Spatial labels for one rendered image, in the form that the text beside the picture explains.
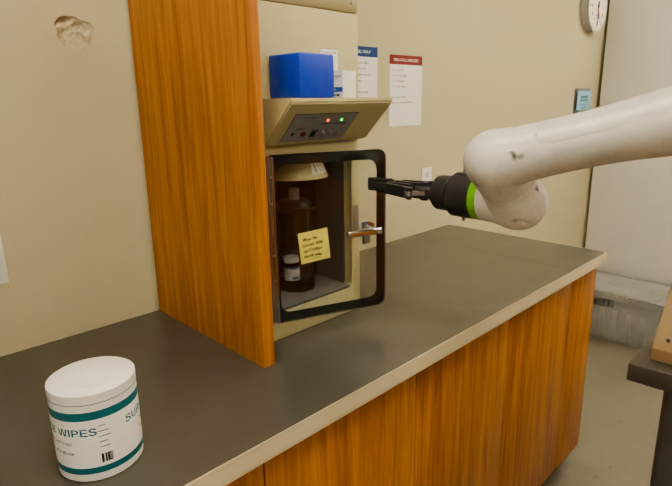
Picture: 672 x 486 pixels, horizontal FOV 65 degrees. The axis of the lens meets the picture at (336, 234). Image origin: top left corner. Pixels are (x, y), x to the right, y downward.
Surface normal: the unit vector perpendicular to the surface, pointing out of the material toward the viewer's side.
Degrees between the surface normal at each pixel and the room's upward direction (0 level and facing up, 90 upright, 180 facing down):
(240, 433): 0
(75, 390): 0
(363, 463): 90
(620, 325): 95
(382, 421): 90
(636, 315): 95
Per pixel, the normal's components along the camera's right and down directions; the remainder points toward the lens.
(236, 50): -0.71, 0.18
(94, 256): 0.70, 0.16
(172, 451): -0.02, -0.97
